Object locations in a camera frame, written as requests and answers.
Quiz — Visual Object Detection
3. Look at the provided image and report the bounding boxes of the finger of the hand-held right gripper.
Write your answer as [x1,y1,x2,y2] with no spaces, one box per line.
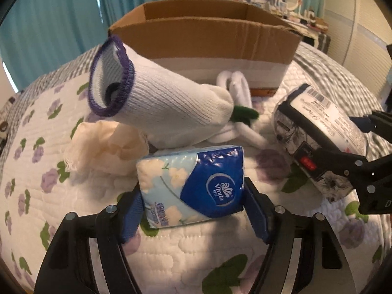
[349,110,392,143]
[276,102,392,190]

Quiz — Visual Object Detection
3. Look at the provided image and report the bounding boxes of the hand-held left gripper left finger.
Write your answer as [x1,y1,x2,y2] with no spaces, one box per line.
[35,186,145,294]

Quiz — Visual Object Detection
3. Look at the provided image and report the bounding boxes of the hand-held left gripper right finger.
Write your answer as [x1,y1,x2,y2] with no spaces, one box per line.
[243,178,359,294]

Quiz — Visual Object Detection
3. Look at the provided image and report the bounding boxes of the floral wet wipes packet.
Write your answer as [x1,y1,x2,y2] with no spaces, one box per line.
[271,83,368,203]

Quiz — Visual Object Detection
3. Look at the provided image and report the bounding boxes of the blue tissue packet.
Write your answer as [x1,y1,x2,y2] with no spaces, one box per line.
[136,145,245,230]

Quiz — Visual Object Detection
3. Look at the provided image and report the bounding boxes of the brown cardboard box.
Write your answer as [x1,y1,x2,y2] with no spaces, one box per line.
[107,0,302,97]

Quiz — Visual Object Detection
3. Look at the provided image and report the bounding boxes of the cream gauze cloth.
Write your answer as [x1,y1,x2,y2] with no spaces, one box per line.
[63,122,150,176]

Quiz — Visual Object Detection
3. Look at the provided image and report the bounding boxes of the green fuzzy stick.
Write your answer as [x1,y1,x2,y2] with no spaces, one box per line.
[231,106,260,126]

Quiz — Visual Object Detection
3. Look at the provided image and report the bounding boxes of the white wardrobe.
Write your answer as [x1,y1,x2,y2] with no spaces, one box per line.
[323,0,392,77]

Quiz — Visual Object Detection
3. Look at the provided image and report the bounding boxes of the cluttered dressing table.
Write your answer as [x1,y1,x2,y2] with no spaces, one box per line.
[245,0,332,51]

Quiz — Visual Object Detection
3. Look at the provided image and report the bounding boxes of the white sock with purple cuff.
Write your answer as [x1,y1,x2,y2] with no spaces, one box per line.
[87,35,235,147]

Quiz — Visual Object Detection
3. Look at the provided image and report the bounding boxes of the white fluffy rope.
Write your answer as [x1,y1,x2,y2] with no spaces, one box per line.
[211,70,268,149]

